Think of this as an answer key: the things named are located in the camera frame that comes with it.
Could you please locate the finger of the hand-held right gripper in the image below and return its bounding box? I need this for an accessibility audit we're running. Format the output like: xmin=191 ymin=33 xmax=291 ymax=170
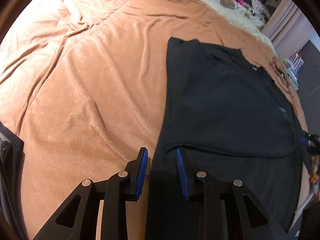
xmin=299 ymin=129 xmax=320 ymax=155

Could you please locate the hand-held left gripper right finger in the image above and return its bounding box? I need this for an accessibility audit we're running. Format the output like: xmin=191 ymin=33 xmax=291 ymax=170
xmin=176 ymin=147 xmax=290 ymax=240

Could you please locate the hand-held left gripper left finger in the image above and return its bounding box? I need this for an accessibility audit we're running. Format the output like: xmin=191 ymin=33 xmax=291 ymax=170
xmin=32 ymin=147 xmax=150 ymax=240

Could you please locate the black garment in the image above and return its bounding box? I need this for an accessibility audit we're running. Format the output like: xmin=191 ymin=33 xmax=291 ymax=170
xmin=146 ymin=37 xmax=310 ymax=240

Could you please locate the orange toy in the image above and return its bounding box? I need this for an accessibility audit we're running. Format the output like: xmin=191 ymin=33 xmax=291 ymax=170
xmin=309 ymin=155 xmax=320 ymax=183

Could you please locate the white storage shelf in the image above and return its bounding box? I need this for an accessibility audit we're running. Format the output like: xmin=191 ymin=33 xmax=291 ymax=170
xmin=281 ymin=51 xmax=304 ymax=92

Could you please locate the brown blanket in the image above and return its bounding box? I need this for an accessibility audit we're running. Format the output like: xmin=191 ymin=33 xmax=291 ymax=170
xmin=0 ymin=0 xmax=309 ymax=240

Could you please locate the pink curtain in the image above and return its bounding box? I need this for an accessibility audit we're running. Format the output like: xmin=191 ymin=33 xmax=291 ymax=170
xmin=260 ymin=0 xmax=318 ymax=53

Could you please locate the person's grey clothing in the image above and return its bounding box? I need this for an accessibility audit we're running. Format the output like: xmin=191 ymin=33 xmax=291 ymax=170
xmin=0 ymin=121 xmax=28 ymax=240

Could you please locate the patterned cloth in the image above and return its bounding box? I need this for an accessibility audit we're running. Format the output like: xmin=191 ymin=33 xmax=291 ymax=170
xmin=246 ymin=0 xmax=270 ymax=22

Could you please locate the thin black cable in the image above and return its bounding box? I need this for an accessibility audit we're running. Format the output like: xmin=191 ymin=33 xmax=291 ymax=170
xmin=269 ymin=57 xmax=294 ymax=97

